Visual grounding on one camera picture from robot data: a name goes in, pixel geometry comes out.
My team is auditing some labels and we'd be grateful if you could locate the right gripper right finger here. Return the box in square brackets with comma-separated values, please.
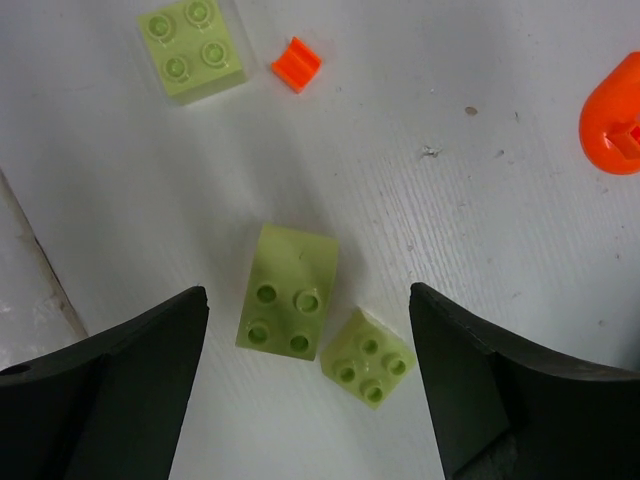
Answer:
[409, 283, 639, 479]

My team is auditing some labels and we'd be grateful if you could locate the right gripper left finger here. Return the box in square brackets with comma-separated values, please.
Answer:
[1, 286, 209, 479]

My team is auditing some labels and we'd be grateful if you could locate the light green brick right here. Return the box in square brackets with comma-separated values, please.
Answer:
[320, 308, 417, 409]

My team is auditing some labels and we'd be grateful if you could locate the light green sloped brick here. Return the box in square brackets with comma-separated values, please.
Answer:
[235, 224, 339, 361]

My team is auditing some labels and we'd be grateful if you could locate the orange teardrop dish overturned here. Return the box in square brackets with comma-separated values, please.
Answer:
[579, 51, 639, 175]

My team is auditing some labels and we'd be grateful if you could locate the light green brick left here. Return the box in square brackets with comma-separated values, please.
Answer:
[136, 0, 247, 105]

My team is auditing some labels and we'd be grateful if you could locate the tiny orange clip piece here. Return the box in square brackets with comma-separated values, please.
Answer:
[271, 37, 322, 94]

